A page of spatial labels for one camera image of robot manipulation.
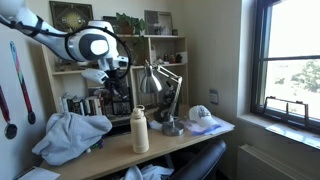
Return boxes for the black window frame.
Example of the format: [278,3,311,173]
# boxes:
[250,0,320,133]

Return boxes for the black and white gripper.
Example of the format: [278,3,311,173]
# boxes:
[81,68,129,99]

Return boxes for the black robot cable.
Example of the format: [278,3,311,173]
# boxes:
[0,14,133,81]

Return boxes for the silver desk lamp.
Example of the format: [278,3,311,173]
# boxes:
[140,62,184,136]

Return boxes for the black microscope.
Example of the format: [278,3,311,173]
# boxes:
[153,82,175,123]

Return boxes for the small black framed sign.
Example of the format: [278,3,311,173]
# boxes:
[102,16,118,25]

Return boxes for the light grey sweater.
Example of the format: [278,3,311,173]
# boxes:
[32,112,112,166]

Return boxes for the wooden shelf unit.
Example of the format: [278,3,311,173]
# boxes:
[42,35,189,112]

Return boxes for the dark framed poster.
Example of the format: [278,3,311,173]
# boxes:
[49,1,93,32]

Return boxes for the white radiator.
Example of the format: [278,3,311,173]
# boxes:
[236,144,320,180]

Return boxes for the green potted plant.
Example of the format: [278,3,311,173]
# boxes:
[116,13,146,49]

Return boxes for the medal with colourful ribbon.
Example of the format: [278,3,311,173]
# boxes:
[10,41,36,124]

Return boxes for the white paper at corner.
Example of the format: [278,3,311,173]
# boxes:
[14,167,59,180]

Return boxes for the medal with red ribbon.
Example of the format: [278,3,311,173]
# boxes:
[0,86,17,139]

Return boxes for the white baseball cap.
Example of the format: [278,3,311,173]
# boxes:
[189,105,220,129]

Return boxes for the grey framed picture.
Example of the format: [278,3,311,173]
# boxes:
[144,10,173,35]

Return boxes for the white cloth under desk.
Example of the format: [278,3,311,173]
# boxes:
[120,164,174,180]

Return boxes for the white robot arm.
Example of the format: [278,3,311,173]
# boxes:
[0,0,131,98]

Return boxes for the colourful knitted toy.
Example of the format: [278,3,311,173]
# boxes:
[85,139,104,153]

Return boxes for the black office chair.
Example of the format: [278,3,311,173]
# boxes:
[168,139,227,180]

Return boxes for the row of books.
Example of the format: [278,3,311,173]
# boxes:
[59,93,104,116]

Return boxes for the papers under cap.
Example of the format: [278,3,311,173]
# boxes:
[182,116,234,136]

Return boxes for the cream water bottle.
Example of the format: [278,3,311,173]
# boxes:
[130,105,149,154]

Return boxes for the black double photo frame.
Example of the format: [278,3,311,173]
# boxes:
[112,88,132,115]

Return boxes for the black metal window stand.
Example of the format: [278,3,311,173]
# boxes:
[262,96,310,129]

